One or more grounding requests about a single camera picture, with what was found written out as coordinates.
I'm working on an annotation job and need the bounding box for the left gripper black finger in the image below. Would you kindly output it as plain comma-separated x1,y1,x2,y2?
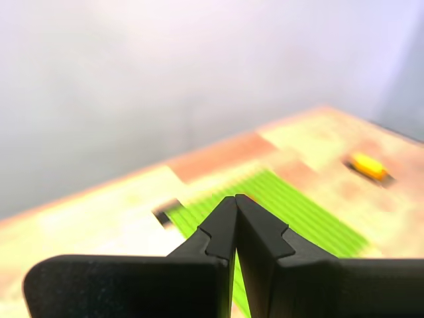
23,195,238,318
235,193,424,318

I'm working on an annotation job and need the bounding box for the yellow toy brick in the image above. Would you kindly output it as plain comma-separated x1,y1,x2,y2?
350,152,388,182

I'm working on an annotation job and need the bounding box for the green studded baseplate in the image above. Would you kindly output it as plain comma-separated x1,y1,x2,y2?
165,167,370,315

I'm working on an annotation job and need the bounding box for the black tape corner mark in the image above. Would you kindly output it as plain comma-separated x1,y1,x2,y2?
152,197,182,229

